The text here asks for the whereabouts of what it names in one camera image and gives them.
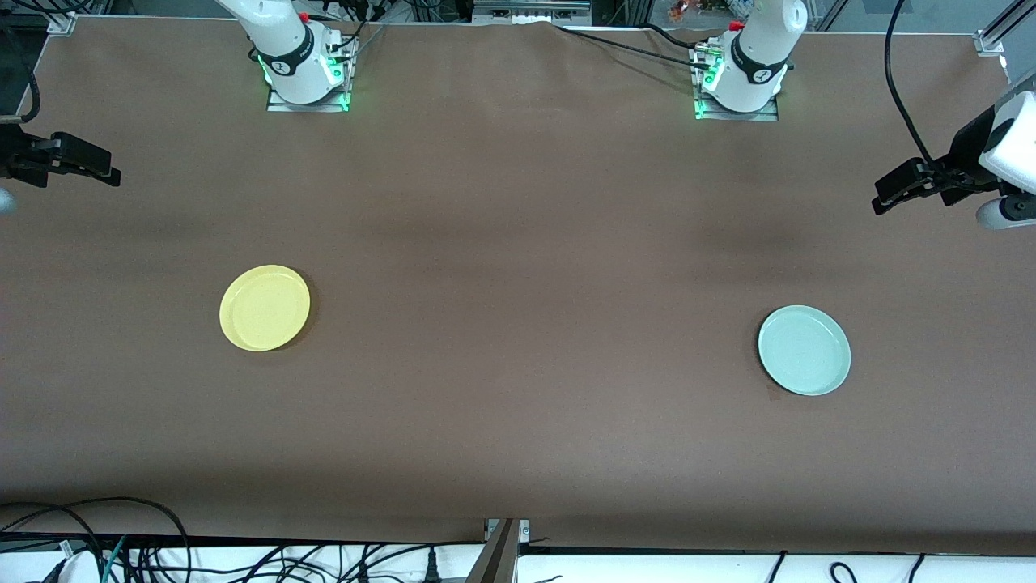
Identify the pale green plate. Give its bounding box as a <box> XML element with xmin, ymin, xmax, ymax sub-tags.
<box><xmin>758</xmin><ymin>304</ymin><xmax>852</xmax><ymax>397</ymax></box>

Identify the yellow plate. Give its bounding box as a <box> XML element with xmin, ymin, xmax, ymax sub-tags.
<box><xmin>219</xmin><ymin>265</ymin><xmax>312</xmax><ymax>352</ymax></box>

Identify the brown table cover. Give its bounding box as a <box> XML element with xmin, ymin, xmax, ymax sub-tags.
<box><xmin>0</xmin><ymin>16</ymin><xmax>1036</xmax><ymax>545</ymax></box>

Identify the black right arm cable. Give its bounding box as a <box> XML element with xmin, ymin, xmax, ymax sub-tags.
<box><xmin>0</xmin><ymin>16</ymin><xmax>41</xmax><ymax>124</ymax></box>

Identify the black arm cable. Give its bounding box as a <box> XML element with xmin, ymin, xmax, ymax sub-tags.
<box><xmin>0</xmin><ymin>16</ymin><xmax>41</xmax><ymax>124</ymax></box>
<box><xmin>885</xmin><ymin>0</ymin><xmax>972</xmax><ymax>191</ymax></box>

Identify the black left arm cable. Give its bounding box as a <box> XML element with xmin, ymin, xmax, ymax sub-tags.
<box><xmin>885</xmin><ymin>0</ymin><xmax>972</xmax><ymax>191</ymax></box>

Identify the aluminium frame corner profile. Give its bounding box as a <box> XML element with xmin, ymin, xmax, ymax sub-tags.
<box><xmin>974</xmin><ymin>0</ymin><xmax>1036</xmax><ymax>57</ymax></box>

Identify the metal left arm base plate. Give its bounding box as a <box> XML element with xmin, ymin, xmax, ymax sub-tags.
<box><xmin>692</xmin><ymin>40</ymin><xmax>779</xmax><ymax>122</ymax></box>

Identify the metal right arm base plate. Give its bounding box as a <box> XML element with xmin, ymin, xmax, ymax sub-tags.
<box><xmin>267</xmin><ymin>36</ymin><xmax>350</xmax><ymax>113</ymax></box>

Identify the long black table cable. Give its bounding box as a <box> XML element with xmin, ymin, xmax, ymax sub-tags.
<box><xmin>554</xmin><ymin>24</ymin><xmax>713</xmax><ymax>72</ymax></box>

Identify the short black table cable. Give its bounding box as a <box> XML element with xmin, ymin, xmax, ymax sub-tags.
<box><xmin>643</xmin><ymin>23</ymin><xmax>709</xmax><ymax>49</ymax></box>

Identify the black looping floor cable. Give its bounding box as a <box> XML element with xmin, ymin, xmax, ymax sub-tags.
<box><xmin>0</xmin><ymin>496</ymin><xmax>191</xmax><ymax>583</ymax></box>

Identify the green network cable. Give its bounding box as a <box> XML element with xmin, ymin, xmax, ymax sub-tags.
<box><xmin>101</xmin><ymin>534</ymin><xmax>126</xmax><ymax>583</ymax></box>

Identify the aluminium profile post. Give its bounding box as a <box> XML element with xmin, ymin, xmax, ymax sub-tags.
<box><xmin>465</xmin><ymin>518</ymin><xmax>531</xmax><ymax>583</ymax></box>

